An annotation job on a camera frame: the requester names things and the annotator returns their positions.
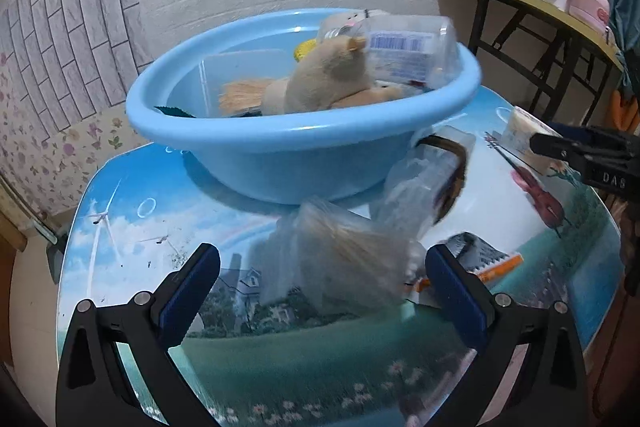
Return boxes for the straw hand brush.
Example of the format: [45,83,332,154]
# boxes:
[217,78,278,118]

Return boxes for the light blue plastic basin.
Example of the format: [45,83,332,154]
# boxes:
[125,8,482,205]

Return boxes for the orange cloth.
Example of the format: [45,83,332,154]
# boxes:
[607,87,640,132]

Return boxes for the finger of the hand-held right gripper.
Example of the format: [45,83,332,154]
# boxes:
[529,131,627,168]
[547,121,640,148]

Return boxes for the clear plastic jar with label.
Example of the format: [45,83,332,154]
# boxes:
[317,14,463,88]

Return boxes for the folding table with yellow top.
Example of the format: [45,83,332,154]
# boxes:
[432,0,626,128]

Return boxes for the orange pen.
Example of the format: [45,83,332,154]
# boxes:
[405,252,525,295]

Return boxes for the cream white carton box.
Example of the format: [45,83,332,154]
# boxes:
[500,107,561,172]

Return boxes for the white and yellow plush toy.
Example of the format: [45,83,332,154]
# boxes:
[292,8,396,60]

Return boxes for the clear plastic bag of sticks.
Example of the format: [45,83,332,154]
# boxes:
[250,199,426,315]

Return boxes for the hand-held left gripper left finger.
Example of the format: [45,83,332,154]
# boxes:
[56,243,222,427]

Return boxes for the brown plush toy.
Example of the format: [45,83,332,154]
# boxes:
[262,36,406,115]

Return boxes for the clear bag with black item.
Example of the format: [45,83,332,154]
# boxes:
[382,127,476,238]

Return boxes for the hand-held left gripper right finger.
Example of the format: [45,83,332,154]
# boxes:
[425,244,588,427]

